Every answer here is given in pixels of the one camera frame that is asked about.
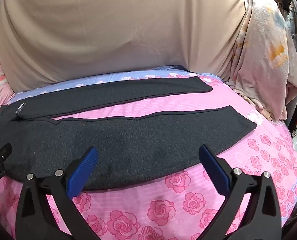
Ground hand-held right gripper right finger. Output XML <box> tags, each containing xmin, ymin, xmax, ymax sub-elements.
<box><xmin>199</xmin><ymin>144</ymin><xmax>281</xmax><ymax>240</ymax></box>

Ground pink floral bed sheet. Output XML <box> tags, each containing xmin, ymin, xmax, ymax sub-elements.
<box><xmin>0</xmin><ymin>66</ymin><xmax>297</xmax><ymax>240</ymax></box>

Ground pale floral blanket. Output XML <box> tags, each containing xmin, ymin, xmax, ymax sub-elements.
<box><xmin>229</xmin><ymin>0</ymin><xmax>297</xmax><ymax>122</ymax></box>

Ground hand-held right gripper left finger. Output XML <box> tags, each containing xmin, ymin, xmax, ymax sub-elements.
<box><xmin>15</xmin><ymin>147</ymin><xmax>99</xmax><ymax>240</ymax></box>

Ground grey hanging clothes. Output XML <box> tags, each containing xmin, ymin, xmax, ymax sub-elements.
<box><xmin>284</xmin><ymin>0</ymin><xmax>297</xmax><ymax>155</ymax></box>

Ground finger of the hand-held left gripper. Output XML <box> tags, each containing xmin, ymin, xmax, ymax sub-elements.
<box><xmin>0</xmin><ymin>143</ymin><xmax>13</xmax><ymax>167</ymax></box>

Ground beige cloth cover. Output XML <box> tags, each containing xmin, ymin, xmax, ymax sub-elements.
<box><xmin>0</xmin><ymin>0</ymin><xmax>254</xmax><ymax>93</ymax></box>

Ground dark grey pants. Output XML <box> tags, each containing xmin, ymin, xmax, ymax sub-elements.
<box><xmin>0</xmin><ymin>77</ymin><xmax>258</xmax><ymax>190</ymax></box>

